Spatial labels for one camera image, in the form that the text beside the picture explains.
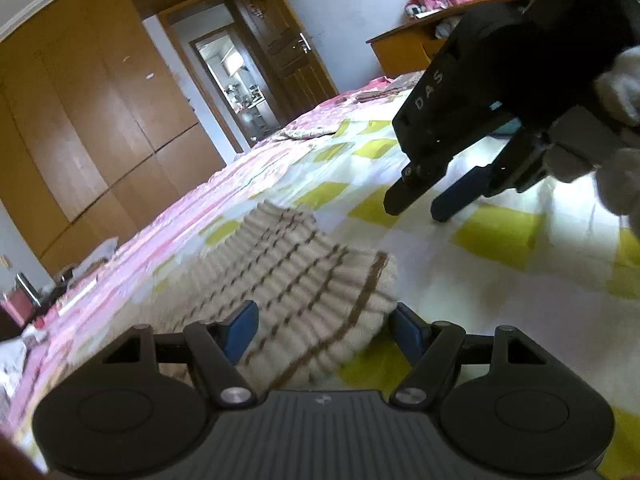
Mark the wooden desk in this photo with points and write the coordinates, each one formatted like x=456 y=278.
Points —
x=400 y=47

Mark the dark wooden door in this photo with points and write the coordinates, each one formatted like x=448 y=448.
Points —
x=285 y=45

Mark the folded pink clothes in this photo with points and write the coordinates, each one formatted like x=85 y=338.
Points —
x=372 y=95

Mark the person's right hand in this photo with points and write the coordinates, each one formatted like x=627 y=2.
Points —
x=622 y=180

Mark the wooden wardrobe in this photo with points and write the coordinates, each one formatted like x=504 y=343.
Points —
x=95 y=125

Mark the grey cloth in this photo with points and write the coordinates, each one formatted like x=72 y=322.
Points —
x=95 y=257

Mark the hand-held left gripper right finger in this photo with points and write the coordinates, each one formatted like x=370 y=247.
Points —
x=407 y=330

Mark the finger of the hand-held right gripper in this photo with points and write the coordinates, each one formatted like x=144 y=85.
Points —
x=405 y=195
x=457 y=195

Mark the checked green and pink quilt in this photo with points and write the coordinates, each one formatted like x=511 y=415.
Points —
x=500 y=280

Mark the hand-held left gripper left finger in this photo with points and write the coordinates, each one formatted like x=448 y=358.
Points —
x=242 y=325

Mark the pink box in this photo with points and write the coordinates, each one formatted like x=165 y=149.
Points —
x=15 y=307

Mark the beige brown-striped knit sweater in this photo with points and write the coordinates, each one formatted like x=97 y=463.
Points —
x=305 y=285

